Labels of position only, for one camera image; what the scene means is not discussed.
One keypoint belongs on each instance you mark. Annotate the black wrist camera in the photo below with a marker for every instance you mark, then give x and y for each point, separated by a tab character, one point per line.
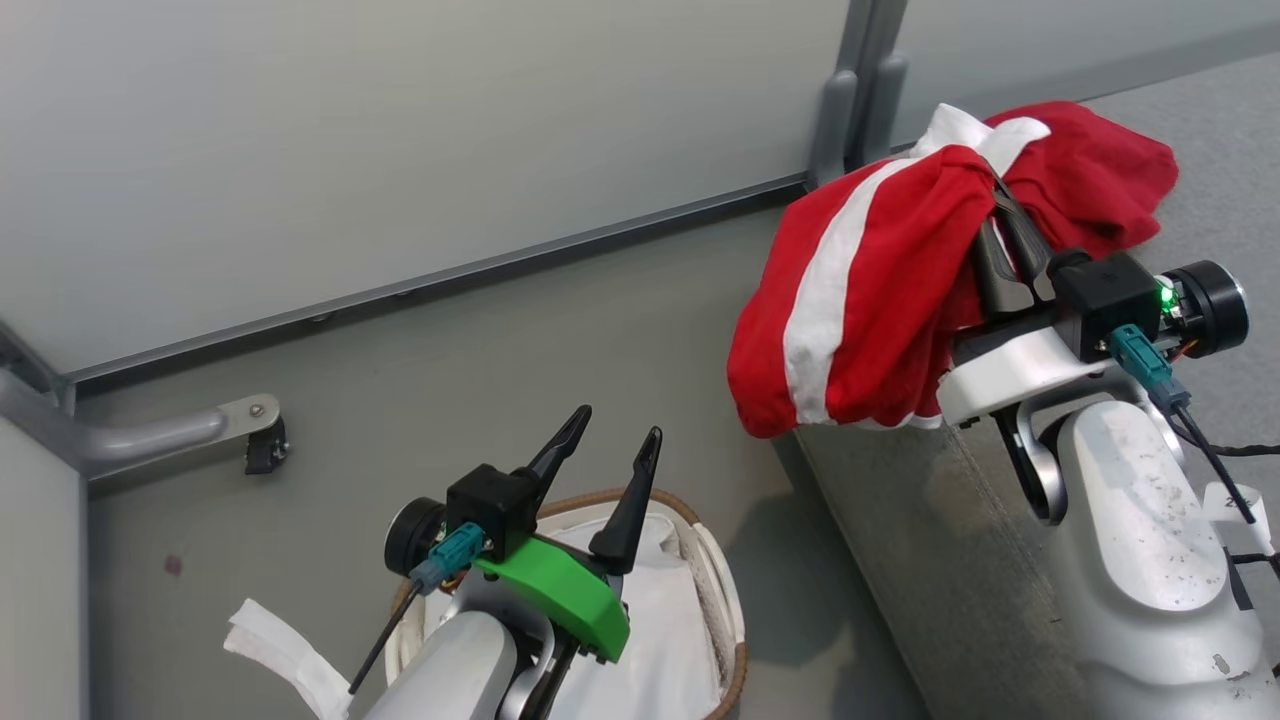
1105	295
490	510

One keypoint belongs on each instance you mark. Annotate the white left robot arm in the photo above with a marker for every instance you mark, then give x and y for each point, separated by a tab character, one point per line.
460	670

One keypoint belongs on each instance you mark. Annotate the red and white shirt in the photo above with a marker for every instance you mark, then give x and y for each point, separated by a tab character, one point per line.
900	300

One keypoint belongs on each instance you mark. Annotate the grey metal partition post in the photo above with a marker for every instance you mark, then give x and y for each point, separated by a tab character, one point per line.
835	110

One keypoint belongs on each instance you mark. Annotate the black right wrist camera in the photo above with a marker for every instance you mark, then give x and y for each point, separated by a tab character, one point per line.
1105	295

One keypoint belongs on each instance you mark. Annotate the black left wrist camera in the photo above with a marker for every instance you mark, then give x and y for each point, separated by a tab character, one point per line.
490	510

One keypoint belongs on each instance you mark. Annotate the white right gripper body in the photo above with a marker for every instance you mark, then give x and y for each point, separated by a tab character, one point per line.
1010	370

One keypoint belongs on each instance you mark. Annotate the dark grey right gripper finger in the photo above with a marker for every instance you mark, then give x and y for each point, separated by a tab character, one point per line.
1030	250
1003	280

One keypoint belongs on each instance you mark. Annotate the black brace foot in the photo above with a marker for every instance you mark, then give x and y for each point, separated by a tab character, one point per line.
266	447

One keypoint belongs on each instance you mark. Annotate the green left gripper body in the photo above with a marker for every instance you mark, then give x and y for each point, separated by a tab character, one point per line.
560	595

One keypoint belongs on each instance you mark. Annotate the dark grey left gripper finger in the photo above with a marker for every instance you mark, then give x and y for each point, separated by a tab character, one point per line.
630	510
560	445

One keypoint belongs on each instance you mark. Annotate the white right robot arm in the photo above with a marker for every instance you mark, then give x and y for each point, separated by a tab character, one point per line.
1140	530

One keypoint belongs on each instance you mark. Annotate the white woven laundry basket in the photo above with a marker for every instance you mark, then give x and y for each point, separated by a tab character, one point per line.
722	600

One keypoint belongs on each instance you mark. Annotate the grey metal wall base rail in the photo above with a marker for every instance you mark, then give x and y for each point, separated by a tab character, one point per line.
450	272

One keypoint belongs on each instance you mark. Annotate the grey metal post with brace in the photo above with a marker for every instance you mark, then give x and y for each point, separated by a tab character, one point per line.
150	435

